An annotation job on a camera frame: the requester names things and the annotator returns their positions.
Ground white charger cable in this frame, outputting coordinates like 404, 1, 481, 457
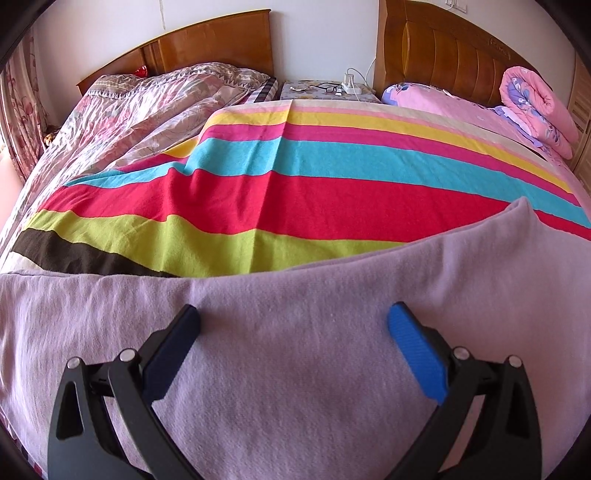
346, 55, 377, 86

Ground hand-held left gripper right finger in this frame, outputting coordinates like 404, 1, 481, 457
387, 302, 541, 480

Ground padded wooden headboard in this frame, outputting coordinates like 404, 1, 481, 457
378, 0, 546, 102

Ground pink pillow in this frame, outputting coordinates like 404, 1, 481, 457
381, 82, 467, 112

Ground striped colourful blanket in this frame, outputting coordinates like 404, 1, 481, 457
0, 99, 591, 280

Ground plain wooden headboard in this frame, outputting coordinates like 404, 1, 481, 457
76, 8, 274, 95

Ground floral patterned quilt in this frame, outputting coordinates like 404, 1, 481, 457
0, 62, 278, 259

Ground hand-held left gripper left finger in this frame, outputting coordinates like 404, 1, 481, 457
46, 304, 201, 480

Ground light wooden wardrobe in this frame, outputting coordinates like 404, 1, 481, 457
566, 51, 591, 176

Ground pink bed sheet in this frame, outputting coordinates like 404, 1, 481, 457
381, 82, 591, 195

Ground rolled pink floral quilt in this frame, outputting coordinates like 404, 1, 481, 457
501, 66, 580, 160

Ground plaid pillow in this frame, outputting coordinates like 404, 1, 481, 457
245, 78, 280, 106

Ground floral pink curtain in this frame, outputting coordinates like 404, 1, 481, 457
0, 25, 49, 181

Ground nightstand with floral cover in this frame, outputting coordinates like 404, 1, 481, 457
279, 79, 382, 104

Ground lilac pants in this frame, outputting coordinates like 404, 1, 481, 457
0, 196, 591, 480

